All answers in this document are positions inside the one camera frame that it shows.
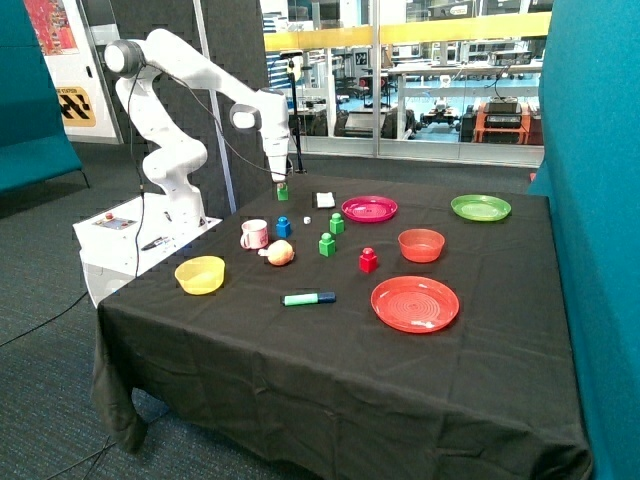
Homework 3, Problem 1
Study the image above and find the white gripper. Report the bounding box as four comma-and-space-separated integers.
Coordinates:
263, 136, 289, 189

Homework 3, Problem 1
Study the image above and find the small green block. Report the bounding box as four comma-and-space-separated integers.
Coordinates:
276, 183, 289, 201

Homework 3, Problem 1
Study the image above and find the green block front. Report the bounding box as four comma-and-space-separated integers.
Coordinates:
318, 232, 336, 257

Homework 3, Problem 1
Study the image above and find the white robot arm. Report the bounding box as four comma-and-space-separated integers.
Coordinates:
104, 29, 290, 230

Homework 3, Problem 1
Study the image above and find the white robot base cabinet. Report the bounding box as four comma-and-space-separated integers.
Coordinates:
73, 193, 220, 305

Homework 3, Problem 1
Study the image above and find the blue block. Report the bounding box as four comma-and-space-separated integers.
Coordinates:
275, 216, 292, 239

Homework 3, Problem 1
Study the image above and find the pink mug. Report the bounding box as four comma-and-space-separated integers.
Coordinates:
240, 219, 269, 250

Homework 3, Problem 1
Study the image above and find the peach toy fruit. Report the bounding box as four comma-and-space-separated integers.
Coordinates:
258, 240, 295, 267

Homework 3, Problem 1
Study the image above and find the green block middle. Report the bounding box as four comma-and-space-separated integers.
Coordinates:
329, 213, 345, 235

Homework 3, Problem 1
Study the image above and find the magenta plastic plate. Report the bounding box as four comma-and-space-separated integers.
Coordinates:
341, 195, 398, 223

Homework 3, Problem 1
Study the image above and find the green highlighter marker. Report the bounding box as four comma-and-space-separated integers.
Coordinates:
281, 292, 336, 307

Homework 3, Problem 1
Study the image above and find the red block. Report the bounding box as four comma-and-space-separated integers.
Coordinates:
359, 247, 378, 274

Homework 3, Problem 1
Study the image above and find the yellow plastic bowl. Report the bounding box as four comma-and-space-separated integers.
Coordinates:
174, 256, 226, 295

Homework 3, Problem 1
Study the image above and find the black pen on cabinet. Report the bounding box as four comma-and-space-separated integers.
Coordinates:
141, 238, 165, 251

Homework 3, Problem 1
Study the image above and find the orange plastic bowl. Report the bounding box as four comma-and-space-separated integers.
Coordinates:
398, 229, 446, 263

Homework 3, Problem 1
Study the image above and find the black tablecloth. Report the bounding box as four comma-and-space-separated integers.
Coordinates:
92, 174, 594, 479

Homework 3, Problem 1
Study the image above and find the red plastic plate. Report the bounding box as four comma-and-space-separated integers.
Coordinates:
370, 276, 460, 334

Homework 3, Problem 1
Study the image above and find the green plastic plate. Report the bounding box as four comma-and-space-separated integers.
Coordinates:
450, 194, 512, 222

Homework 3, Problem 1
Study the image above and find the teal sofa left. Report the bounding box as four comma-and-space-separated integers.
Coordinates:
0, 1, 83, 194

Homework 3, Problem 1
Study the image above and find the teal partition right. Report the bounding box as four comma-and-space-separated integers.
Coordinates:
530, 1, 639, 479

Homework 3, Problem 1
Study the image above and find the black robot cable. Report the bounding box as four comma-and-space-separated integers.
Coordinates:
127, 62, 289, 279

